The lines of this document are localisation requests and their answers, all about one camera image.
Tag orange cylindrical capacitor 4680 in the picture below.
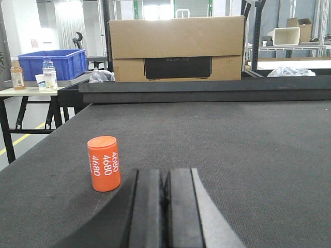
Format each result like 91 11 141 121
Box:
87 136 121 192

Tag black raised table rail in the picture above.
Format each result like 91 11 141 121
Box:
58 68 330 113

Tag black office chair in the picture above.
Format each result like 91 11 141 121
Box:
72 32 83 49

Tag clear water bottle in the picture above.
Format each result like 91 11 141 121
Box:
42 57 58 91

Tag large cardboard box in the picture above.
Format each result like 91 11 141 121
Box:
109 15 245 82

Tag folding side table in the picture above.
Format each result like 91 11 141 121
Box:
0 79 86 164

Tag small cardboard box on shelf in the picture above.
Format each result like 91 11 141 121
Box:
287 18 312 42

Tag orange juice bottle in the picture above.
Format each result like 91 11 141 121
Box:
10 56 26 90

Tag white open bin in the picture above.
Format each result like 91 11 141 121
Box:
267 27 300 46

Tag crumpled plastic bag right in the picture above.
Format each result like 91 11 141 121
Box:
267 66 316 77

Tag blue plastic crate on table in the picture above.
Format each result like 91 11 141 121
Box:
17 48 88 81

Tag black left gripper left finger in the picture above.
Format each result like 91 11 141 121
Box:
55 169 163 247

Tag crumpled plastic bag left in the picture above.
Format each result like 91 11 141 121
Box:
89 68 115 83

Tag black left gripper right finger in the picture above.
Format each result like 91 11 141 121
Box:
165 168 245 247

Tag crumpled plastic bag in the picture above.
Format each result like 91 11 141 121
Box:
267 66 316 77
89 68 115 83

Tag white paper cup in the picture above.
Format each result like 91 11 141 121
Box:
35 74 46 90

